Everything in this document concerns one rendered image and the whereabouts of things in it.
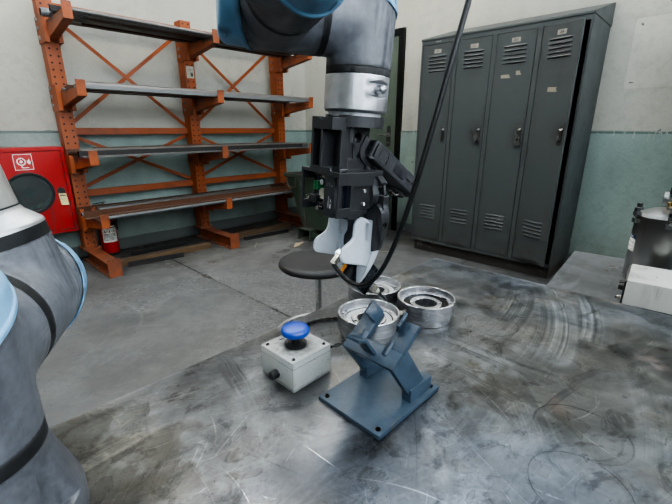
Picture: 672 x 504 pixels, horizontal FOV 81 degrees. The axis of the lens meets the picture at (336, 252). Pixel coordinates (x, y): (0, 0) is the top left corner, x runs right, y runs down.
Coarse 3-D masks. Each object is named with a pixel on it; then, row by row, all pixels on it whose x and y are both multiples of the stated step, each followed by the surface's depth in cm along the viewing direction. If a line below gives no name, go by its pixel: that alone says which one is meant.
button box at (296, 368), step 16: (272, 352) 54; (288, 352) 53; (304, 352) 53; (320, 352) 54; (272, 368) 55; (288, 368) 52; (304, 368) 53; (320, 368) 55; (288, 384) 53; (304, 384) 53
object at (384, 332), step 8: (344, 304) 69; (352, 304) 71; (360, 304) 71; (368, 304) 71; (384, 304) 70; (392, 304) 69; (344, 312) 69; (360, 312) 69; (392, 312) 69; (344, 320) 63; (352, 320) 66; (384, 320) 66; (392, 320) 67; (344, 328) 64; (352, 328) 63; (376, 328) 62; (384, 328) 62; (392, 328) 63; (344, 336) 66; (376, 336) 62; (384, 336) 63; (392, 336) 65
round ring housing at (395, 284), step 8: (376, 280) 83; (384, 280) 82; (392, 280) 81; (384, 288) 79; (400, 288) 76; (352, 296) 76; (360, 296) 74; (368, 296) 74; (376, 296) 73; (384, 296) 73; (392, 296) 74
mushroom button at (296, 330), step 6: (288, 324) 55; (294, 324) 55; (300, 324) 55; (306, 324) 55; (282, 330) 54; (288, 330) 53; (294, 330) 53; (300, 330) 53; (306, 330) 54; (288, 336) 53; (294, 336) 53; (300, 336) 53; (294, 342) 55
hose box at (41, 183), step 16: (0, 160) 292; (16, 160) 299; (32, 160) 306; (48, 160) 313; (64, 160) 321; (16, 176) 301; (32, 176) 308; (48, 176) 315; (64, 176) 323; (16, 192) 303; (32, 192) 310; (48, 192) 318; (64, 192) 325; (32, 208) 312; (48, 208) 320; (64, 208) 328; (48, 224) 322; (64, 224) 330; (112, 224) 363; (112, 240) 365
